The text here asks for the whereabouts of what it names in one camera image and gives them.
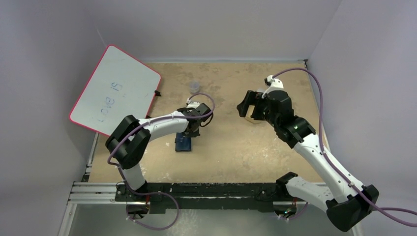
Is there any blue leather card holder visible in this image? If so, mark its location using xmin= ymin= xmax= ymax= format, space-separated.
xmin=175 ymin=133 xmax=192 ymax=152

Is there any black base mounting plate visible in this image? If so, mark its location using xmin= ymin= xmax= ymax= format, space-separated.
xmin=115 ymin=182 xmax=305 ymax=218

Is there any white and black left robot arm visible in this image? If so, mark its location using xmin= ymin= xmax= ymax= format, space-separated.
xmin=105 ymin=102 xmax=213 ymax=201

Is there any small clear plastic cup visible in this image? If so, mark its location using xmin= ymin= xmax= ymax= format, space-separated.
xmin=189 ymin=81 xmax=200 ymax=94

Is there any pink framed whiteboard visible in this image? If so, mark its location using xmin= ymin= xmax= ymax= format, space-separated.
xmin=69 ymin=45 xmax=161 ymax=136

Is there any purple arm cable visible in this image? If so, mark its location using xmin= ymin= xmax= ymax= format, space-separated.
xmin=272 ymin=67 xmax=417 ymax=228
xmin=107 ymin=93 xmax=216 ymax=231

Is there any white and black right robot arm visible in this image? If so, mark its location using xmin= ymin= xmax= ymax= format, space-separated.
xmin=237 ymin=79 xmax=380 ymax=232

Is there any aluminium extrusion rail frame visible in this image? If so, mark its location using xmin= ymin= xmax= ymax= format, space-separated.
xmin=59 ymin=133 xmax=151 ymax=236

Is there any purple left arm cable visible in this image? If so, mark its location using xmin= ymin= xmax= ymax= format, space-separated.
xmin=107 ymin=93 xmax=216 ymax=231

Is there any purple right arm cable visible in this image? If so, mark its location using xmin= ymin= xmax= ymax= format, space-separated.
xmin=272 ymin=67 xmax=417 ymax=228

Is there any beige oval card tray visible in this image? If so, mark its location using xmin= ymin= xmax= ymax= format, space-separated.
xmin=244 ymin=110 xmax=262 ymax=124

